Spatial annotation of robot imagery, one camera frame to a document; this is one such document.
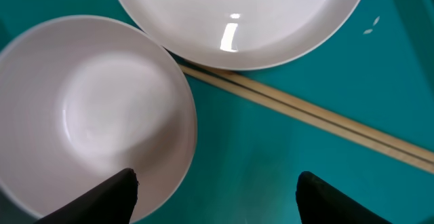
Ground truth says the large white round plate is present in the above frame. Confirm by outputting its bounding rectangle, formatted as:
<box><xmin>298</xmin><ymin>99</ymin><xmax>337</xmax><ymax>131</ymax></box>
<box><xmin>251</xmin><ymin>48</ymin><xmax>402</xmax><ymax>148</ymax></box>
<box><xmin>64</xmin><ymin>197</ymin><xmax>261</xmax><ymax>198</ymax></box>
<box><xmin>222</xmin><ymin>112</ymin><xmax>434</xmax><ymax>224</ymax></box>
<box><xmin>118</xmin><ymin>0</ymin><xmax>361</xmax><ymax>71</ymax></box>

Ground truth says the wooden chopstick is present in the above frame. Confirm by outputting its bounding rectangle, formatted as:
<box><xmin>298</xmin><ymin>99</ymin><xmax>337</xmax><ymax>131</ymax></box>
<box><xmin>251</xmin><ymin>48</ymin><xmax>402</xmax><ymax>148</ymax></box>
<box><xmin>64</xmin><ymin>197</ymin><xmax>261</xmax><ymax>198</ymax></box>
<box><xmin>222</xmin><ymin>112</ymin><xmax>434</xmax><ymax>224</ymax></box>
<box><xmin>180</xmin><ymin>65</ymin><xmax>433</xmax><ymax>173</ymax></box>
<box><xmin>195</xmin><ymin>64</ymin><xmax>433</xmax><ymax>162</ymax></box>

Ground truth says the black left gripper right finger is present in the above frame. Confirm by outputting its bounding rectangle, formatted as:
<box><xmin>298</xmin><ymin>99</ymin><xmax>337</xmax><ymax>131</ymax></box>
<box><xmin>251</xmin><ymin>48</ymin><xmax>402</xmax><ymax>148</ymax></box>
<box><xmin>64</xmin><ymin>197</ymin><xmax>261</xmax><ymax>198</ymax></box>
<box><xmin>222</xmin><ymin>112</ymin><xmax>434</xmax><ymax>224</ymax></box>
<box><xmin>296</xmin><ymin>171</ymin><xmax>388</xmax><ymax>224</ymax></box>

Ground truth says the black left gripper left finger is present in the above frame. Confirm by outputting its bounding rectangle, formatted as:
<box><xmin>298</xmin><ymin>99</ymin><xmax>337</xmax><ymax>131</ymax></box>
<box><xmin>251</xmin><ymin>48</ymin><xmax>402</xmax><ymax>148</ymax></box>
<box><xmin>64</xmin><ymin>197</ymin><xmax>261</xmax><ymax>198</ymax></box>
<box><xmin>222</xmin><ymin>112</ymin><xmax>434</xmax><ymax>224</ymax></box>
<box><xmin>37</xmin><ymin>168</ymin><xmax>139</xmax><ymax>224</ymax></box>

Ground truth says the white shallow bowl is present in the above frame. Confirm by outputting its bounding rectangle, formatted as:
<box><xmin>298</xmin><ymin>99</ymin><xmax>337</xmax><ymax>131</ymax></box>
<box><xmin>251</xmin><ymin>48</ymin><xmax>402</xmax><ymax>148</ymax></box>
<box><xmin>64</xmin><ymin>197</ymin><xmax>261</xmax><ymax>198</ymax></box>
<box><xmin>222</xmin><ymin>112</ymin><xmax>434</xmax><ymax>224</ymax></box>
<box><xmin>1</xmin><ymin>15</ymin><xmax>197</xmax><ymax>222</ymax></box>

